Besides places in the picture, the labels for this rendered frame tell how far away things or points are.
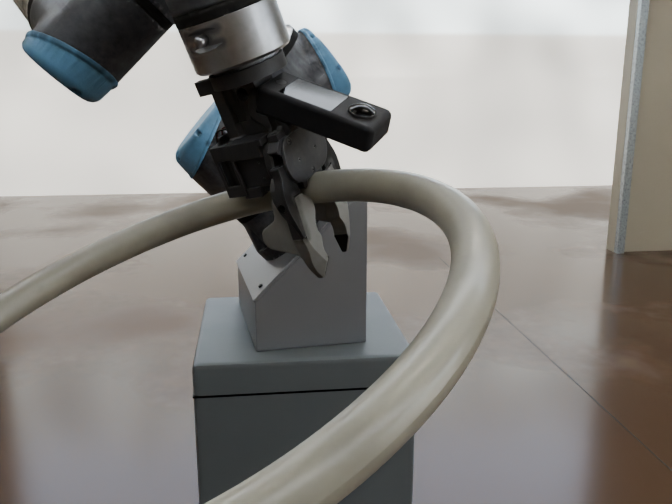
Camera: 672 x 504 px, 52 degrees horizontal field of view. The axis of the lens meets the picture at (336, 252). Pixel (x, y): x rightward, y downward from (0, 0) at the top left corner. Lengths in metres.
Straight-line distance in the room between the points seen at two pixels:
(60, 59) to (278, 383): 0.72
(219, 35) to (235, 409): 0.80
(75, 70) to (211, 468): 0.81
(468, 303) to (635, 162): 5.62
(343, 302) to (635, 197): 4.89
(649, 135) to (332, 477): 5.76
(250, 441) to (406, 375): 0.98
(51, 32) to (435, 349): 0.52
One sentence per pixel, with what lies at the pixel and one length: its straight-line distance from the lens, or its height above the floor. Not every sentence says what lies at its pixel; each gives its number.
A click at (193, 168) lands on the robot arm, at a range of 1.28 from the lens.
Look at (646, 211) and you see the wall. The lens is 6.10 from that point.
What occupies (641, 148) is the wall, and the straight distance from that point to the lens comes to 5.99.
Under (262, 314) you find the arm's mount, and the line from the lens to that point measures 1.26.
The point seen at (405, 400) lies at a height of 1.18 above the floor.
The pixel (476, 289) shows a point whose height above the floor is 1.21.
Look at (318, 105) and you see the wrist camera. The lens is 0.61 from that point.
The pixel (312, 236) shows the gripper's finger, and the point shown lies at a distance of 0.65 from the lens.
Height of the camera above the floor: 1.32
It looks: 14 degrees down
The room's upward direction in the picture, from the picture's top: straight up
